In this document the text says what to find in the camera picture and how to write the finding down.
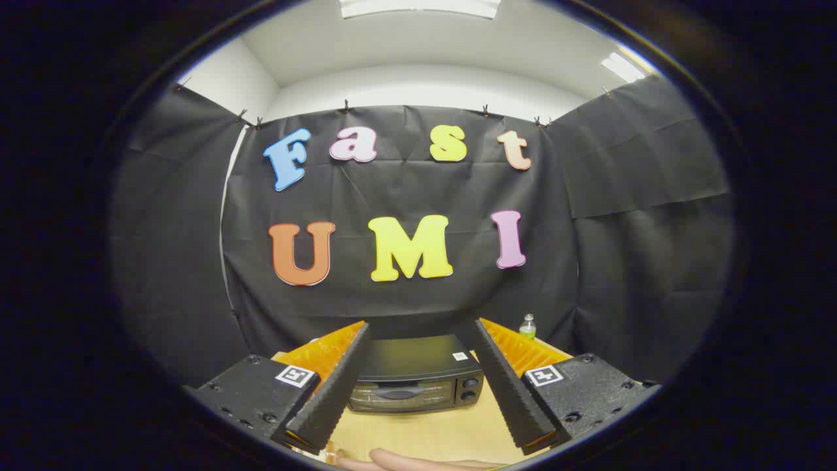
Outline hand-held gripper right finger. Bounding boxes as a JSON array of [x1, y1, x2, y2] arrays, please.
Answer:
[[471, 318, 661, 457]]

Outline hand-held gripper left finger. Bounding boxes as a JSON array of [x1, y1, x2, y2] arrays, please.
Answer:
[[183, 321, 371, 457]]

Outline black toaster oven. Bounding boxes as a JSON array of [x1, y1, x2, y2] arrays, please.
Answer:
[[347, 335, 486, 414]]

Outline small ceiling light panel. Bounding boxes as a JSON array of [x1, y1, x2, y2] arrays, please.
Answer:
[[602, 52, 646, 83]]

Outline long ceiling light panel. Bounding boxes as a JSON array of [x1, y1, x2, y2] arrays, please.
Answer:
[[340, 0, 501, 19]]

